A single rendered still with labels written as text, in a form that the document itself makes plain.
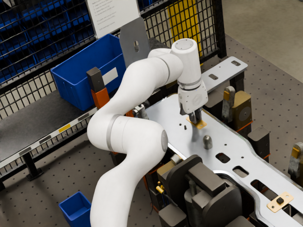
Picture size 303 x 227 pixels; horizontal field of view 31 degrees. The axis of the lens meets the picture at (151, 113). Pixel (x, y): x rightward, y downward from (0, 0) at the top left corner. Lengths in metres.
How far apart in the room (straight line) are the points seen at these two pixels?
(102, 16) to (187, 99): 0.58
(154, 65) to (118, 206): 0.39
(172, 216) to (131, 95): 0.40
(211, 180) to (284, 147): 0.80
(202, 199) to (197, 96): 0.48
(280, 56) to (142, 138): 2.64
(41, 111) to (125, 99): 0.79
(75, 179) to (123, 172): 0.95
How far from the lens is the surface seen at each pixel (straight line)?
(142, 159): 1.39
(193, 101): 1.89
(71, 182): 2.33
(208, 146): 1.88
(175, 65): 1.62
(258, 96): 2.54
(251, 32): 4.21
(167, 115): 2.04
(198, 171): 1.57
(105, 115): 1.46
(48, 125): 2.11
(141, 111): 1.77
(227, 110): 1.98
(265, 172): 1.81
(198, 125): 1.98
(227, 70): 2.21
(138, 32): 2.00
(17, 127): 2.16
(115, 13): 2.27
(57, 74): 2.12
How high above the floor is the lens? 2.35
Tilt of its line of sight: 41 degrees down
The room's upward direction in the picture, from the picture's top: 13 degrees counter-clockwise
